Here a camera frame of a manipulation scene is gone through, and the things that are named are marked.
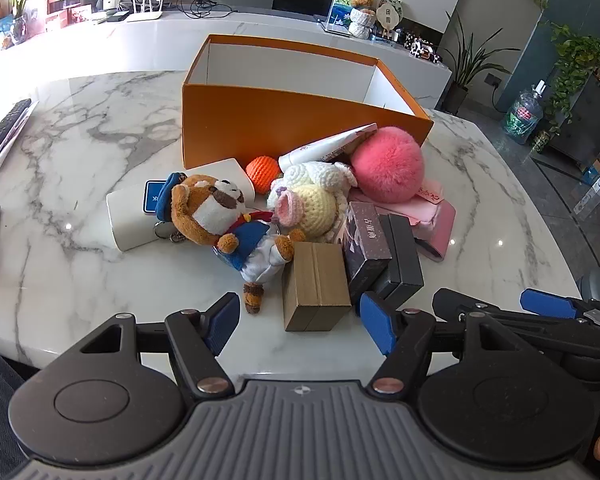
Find white lotion tube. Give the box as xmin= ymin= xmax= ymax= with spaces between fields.
xmin=278 ymin=122 xmax=379 ymax=167

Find potted long-leaf plant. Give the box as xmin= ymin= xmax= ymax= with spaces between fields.
xmin=442 ymin=10 xmax=521 ymax=113

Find light pink pouch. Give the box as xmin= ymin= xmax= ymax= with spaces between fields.
xmin=350 ymin=183 xmax=443 ymax=226

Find small brown cardboard box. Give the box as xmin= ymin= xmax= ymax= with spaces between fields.
xmin=281 ymin=241 xmax=352 ymax=332

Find cream paper fan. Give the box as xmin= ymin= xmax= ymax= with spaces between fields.
xmin=375 ymin=6 xmax=400 ymax=41

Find dark grey cabinet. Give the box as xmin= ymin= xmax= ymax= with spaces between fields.
xmin=550 ymin=72 xmax=600 ymax=171

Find white paper sheet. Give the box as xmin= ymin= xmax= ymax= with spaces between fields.
xmin=0 ymin=101 xmax=40 ymax=171

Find blue card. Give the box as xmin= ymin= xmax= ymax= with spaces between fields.
xmin=143 ymin=180 xmax=168 ymax=216

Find orange knitted ball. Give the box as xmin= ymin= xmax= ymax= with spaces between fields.
xmin=245 ymin=156 xmax=283 ymax=192

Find dark brown box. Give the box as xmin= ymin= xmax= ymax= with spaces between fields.
xmin=341 ymin=201 xmax=393 ymax=306

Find brown plush dog toy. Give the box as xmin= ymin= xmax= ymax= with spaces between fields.
xmin=155 ymin=172 xmax=308 ymax=316

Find white rectangular box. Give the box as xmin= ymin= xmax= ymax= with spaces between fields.
xmin=106 ymin=157 xmax=256 ymax=253

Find white router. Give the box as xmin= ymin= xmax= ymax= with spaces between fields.
xmin=125 ymin=0 xmax=168 ymax=22

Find large water bottle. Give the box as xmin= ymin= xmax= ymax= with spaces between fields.
xmin=502 ymin=85 xmax=548 ymax=146

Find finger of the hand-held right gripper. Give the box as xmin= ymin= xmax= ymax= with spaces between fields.
xmin=432 ymin=287 xmax=600 ymax=357
xmin=520 ymin=288 xmax=600 ymax=333

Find pink wallet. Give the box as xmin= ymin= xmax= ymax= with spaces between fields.
xmin=410 ymin=203 xmax=457 ymax=261

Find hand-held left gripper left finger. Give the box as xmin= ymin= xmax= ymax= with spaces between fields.
xmin=75 ymin=291 xmax=242 ymax=400

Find red gift box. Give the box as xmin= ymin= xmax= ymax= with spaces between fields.
xmin=45 ymin=4 xmax=93 ymax=28

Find blue green painting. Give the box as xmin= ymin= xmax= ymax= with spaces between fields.
xmin=327 ymin=0 xmax=366 ymax=33

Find black white cow figurines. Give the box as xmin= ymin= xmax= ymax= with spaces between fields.
xmin=405 ymin=37 xmax=443 ymax=63

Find orange cardboard box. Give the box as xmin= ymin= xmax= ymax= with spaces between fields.
xmin=181 ymin=34 xmax=435 ymax=171

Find black remote control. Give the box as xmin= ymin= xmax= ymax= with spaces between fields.
xmin=0 ymin=98 xmax=33 ymax=168

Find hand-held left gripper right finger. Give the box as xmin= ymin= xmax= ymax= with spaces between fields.
xmin=358 ymin=291 xmax=503 ymax=397

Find white yellow crochet doll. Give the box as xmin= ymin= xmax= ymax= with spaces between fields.
xmin=266 ymin=160 xmax=358 ymax=238

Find plant in glass vase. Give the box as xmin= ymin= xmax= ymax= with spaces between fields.
xmin=0 ymin=0 xmax=46 ymax=43

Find green leafy climbing plant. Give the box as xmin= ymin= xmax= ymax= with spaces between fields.
xmin=545 ymin=22 xmax=600 ymax=136

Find black cables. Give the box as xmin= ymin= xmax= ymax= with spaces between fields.
xmin=190 ymin=0 xmax=241 ymax=18

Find white marble tv cabinet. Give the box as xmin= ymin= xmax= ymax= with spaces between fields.
xmin=0 ymin=0 xmax=453 ymax=111

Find pink fluffy pom-pom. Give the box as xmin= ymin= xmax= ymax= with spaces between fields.
xmin=350 ymin=126 xmax=426 ymax=204

